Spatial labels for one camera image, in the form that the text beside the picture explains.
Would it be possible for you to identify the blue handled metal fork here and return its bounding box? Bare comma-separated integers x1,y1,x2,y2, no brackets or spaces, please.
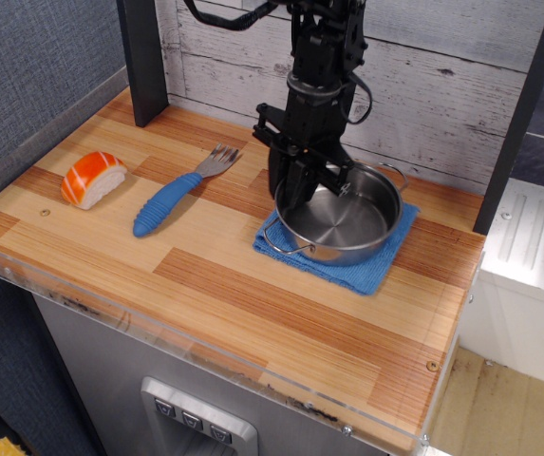
132,143,239,238

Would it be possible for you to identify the salmon sushi toy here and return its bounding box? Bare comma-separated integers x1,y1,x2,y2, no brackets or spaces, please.
61,151,128,210

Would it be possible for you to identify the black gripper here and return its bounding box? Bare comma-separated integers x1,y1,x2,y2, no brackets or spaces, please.
253,85,355,209

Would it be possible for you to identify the yellow toy object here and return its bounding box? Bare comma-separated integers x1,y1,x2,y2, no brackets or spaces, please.
0,438,27,456

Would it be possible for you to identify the silver dispenser button panel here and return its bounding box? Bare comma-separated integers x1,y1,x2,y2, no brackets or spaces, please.
141,376,259,455

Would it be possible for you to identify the black frame post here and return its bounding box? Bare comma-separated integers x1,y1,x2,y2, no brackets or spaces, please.
473,28,544,235
117,0,168,127

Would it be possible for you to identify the white toy sink unit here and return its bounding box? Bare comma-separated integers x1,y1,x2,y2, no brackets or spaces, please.
459,180,544,381

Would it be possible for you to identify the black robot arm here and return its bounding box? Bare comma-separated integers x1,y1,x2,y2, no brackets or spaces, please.
253,1,367,209

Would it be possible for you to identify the blue cloth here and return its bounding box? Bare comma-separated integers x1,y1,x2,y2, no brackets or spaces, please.
253,203,420,295

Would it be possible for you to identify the black left frame post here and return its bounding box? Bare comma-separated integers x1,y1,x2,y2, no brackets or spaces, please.
117,0,168,127

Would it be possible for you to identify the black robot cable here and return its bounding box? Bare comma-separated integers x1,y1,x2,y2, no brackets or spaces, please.
183,0,373,125

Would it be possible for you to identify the grey toy fridge cabinet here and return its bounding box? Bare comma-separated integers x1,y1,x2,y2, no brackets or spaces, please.
35,296,381,455

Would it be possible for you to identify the black right frame post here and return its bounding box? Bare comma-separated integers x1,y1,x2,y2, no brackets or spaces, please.
473,28,544,235

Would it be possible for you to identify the stainless steel pot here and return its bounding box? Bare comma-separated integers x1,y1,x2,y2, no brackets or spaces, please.
262,161,409,266

